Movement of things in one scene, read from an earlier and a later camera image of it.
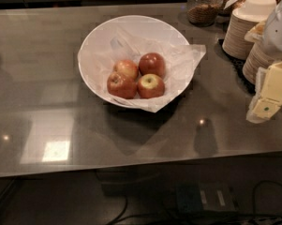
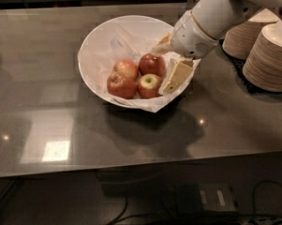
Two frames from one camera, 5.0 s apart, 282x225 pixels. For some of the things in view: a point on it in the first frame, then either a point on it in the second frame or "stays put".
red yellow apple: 150,86 stays put
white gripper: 278,28 → 190,38
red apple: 152,63 stays put
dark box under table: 214,196 stays put
